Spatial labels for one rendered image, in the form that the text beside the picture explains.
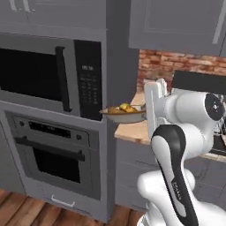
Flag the grey built-in microwave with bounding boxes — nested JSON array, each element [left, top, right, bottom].
[[0, 33, 103, 122]]

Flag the long silver cupboard handle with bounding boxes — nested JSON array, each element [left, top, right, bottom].
[[212, 0, 226, 45]]

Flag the oven door with dark window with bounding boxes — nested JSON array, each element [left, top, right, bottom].
[[13, 136, 102, 201]]

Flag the black microwave door handle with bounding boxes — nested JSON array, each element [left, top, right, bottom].
[[55, 46, 73, 113]]

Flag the grey lower cupboard door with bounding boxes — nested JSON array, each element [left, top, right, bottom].
[[188, 154, 226, 208]]

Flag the yellow fruit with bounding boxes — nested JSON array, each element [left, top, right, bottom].
[[118, 102, 139, 114]]

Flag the large grey upper cupboard door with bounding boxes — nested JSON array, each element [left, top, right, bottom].
[[128, 0, 226, 57]]

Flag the grey drawer front below oven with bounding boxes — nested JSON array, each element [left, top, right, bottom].
[[37, 183, 108, 222]]

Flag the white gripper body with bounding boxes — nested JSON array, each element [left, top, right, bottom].
[[143, 80, 166, 131]]

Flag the grey built-in oven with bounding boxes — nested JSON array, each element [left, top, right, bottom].
[[4, 109, 102, 201]]

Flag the dark oven door handle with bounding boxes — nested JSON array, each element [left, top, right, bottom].
[[14, 136, 87, 162]]

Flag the silver drawer handle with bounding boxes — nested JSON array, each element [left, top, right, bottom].
[[50, 194, 77, 209]]

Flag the brown fruit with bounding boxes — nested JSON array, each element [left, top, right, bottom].
[[107, 106, 125, 116]]

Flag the white bowl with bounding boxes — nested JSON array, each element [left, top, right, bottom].
[[99, 103, 147, 124]]

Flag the microwave door with dark window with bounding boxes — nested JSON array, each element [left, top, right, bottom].
[[0, 34, 82, 117]]

